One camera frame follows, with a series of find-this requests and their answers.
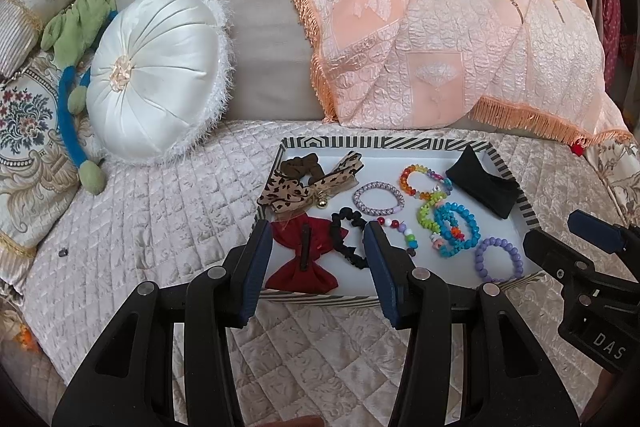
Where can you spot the white round satin cushion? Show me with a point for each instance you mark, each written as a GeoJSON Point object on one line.
{"type": "Point", "coordinates": [160, 72]}

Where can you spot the striped cardboard box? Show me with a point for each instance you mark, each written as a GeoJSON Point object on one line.
{"type": "Point", "coordinates": [380, 167]}

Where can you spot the floral printed cloth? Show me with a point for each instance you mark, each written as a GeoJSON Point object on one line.
{"type": "Point", "coordinates": [615, 167]}

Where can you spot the leopard print hair bow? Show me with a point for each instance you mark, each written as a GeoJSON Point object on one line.
{"type": "Point", "coordinates": [285, 194]}

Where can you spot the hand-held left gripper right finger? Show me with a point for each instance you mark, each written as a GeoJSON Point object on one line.
{"type": "Point", "coordinates": [382, 277]}

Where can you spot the green and blue plush toy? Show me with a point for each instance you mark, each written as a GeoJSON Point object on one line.
{"type": "Point", "coordinates": [80, 27]}

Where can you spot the dark red hair bow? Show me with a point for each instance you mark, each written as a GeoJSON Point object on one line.
{"type": "Point", "coordinates": [295, 274]}

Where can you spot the floral embroidered cushion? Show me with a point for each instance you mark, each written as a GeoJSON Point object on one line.
{"type": "Point", "coordinates": [30, 132]}

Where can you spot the beige padded backrest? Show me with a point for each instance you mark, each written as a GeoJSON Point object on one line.
{"type": "Point", "coordinates": [270, 32]}

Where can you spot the colourful patterned cloth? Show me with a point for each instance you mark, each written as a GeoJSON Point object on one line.
{"type": "Point", "coordinates": [20, 327]}

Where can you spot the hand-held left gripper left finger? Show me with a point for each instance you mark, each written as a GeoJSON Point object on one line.
{"type": "Point", "coordinates": [255, 267]}

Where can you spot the brown scrunchie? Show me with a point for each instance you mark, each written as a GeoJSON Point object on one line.
{"type": "Point", "coordinates": [295, 167]}

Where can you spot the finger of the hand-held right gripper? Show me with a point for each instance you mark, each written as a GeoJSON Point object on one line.
{"type": "Point", "coordinates": [555, 257]}
{"type": "Point", "coordinates": [597, 229]}

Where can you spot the black furry cloth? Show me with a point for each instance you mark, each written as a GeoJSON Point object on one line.
{"type": "Point", "coordinates": [485, 192]}

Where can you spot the black scrunchie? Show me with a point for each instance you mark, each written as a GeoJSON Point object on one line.
{"type": "Point", "coordinates": [342, 217]}

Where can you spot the small red object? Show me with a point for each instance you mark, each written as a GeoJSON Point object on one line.
{"type": "Point", "coordinates": [578, 148]}

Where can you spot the peach fringed blanket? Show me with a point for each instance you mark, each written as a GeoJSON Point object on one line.
{"type": "Point", "coordinates": [450, 32]}

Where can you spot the mixed colour bead strand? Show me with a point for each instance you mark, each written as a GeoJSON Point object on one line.
{"type": "Point", "coordinates": [410, 239]}

